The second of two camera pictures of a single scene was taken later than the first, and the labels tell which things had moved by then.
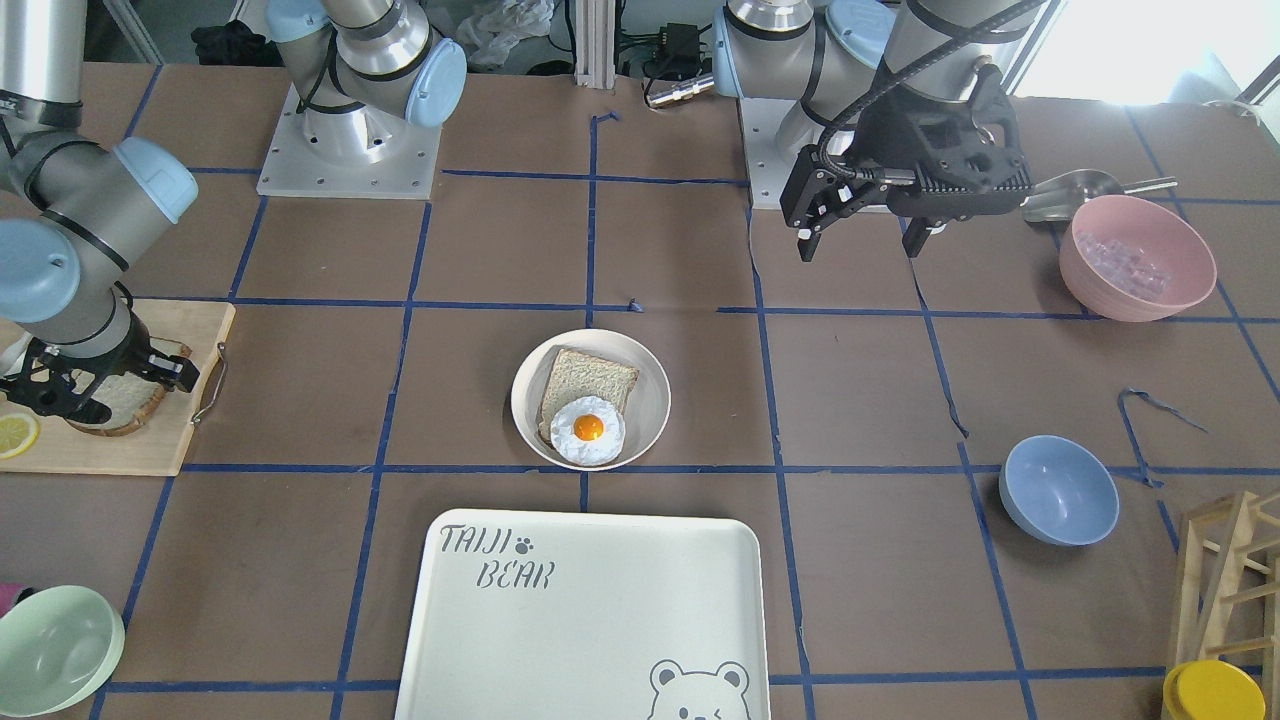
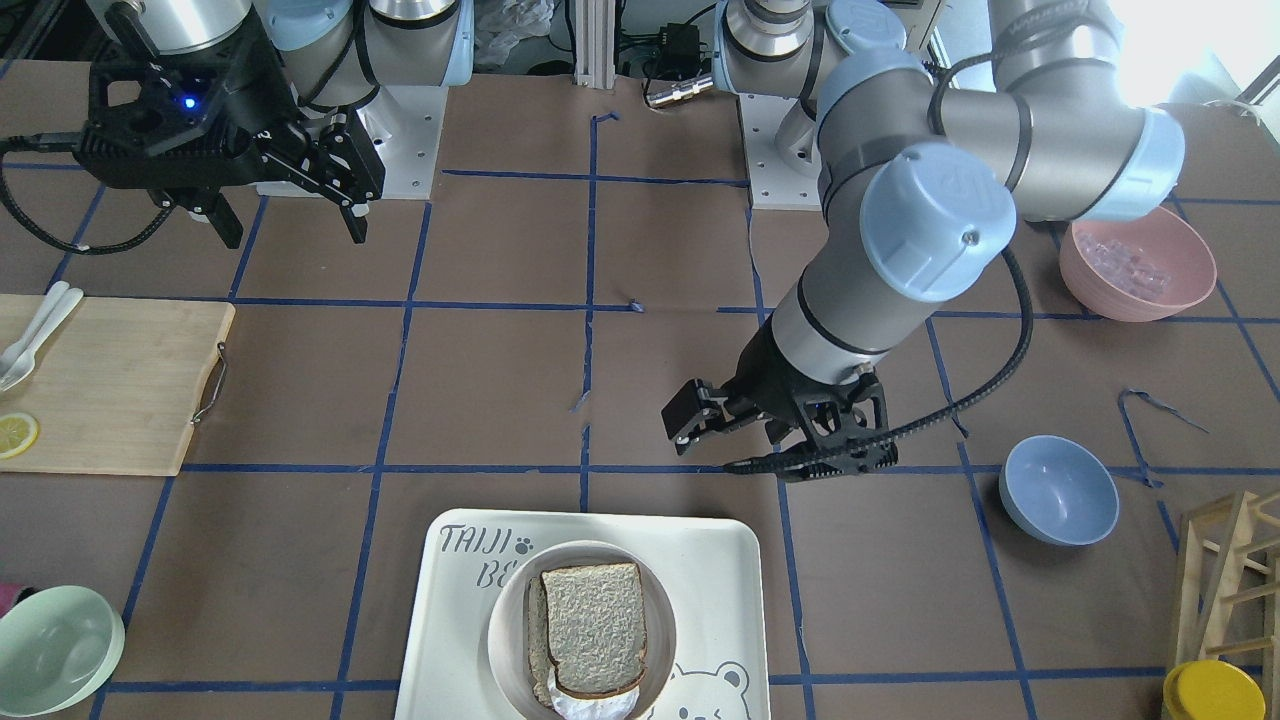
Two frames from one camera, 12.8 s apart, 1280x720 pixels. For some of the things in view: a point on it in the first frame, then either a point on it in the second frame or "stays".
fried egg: [588, 431] → [572, 707]
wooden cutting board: [156, 447] stays
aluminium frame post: [595, 30] stays
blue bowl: [1059, 490] stays
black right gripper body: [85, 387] → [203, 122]
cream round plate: [647, 412] → [508, 624]
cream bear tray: [582, 615] stays
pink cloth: [8, 595] stays
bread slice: [574, 376] → [541, 663]
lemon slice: [18, 434] stays
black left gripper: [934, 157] → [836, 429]
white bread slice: [131, 398] → [596, 627]
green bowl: [58, 645] stays
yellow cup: [1212, 689] stays
